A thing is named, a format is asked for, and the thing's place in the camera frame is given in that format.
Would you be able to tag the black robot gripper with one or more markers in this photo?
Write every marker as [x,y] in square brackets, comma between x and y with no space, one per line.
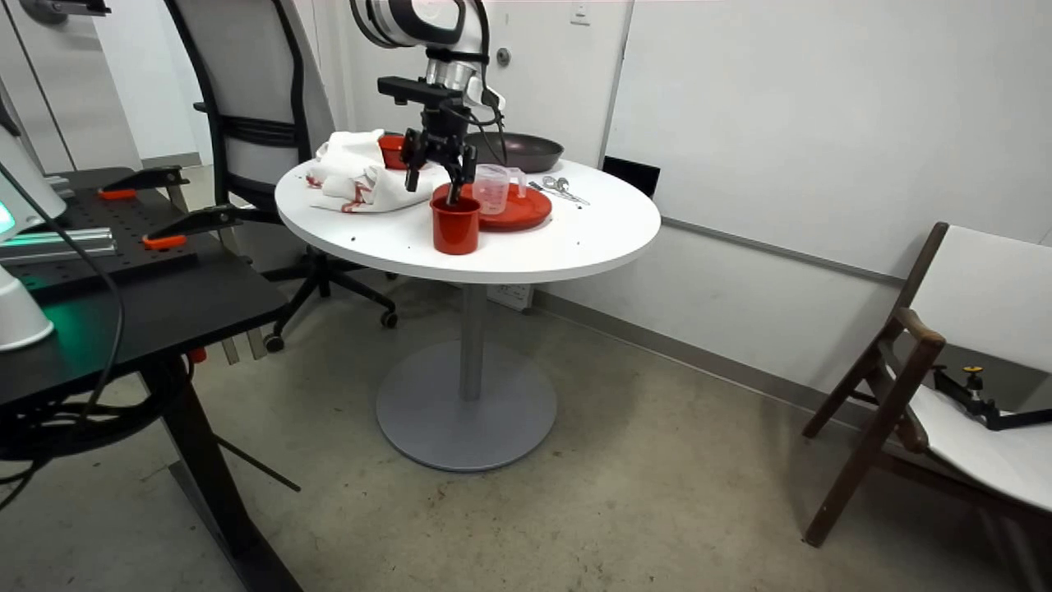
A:
[441,133]

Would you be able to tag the red mug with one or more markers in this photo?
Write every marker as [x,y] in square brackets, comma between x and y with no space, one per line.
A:
[456,224]

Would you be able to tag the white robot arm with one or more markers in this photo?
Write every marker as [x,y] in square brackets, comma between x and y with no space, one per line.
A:
[456,36]

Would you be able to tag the clear plastic cup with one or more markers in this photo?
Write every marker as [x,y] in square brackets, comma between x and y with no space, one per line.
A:
[490,190]

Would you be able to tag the white red striped towel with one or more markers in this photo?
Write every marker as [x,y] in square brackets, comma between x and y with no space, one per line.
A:
[349,169]

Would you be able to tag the dark frying pan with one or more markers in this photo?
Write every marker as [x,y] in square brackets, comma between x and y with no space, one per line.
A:
[518,149]

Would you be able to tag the red plate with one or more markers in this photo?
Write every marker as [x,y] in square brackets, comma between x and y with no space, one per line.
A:
[525,207]

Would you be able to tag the metal spoon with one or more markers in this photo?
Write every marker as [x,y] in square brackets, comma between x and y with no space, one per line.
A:
[560,186]

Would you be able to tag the grey mesh office chair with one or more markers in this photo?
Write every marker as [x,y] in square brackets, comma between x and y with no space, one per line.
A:
[260,96]

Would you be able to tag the round white table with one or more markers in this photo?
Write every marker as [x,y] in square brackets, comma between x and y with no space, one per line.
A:
[476,407]

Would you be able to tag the black orange clamp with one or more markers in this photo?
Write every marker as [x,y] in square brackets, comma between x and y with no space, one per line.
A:
[195,222]
[145,178]

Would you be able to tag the black robot desk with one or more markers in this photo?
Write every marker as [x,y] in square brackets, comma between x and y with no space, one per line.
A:
[115,362]

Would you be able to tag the wooden folding chair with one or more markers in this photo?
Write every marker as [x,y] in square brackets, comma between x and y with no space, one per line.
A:
[968,301]

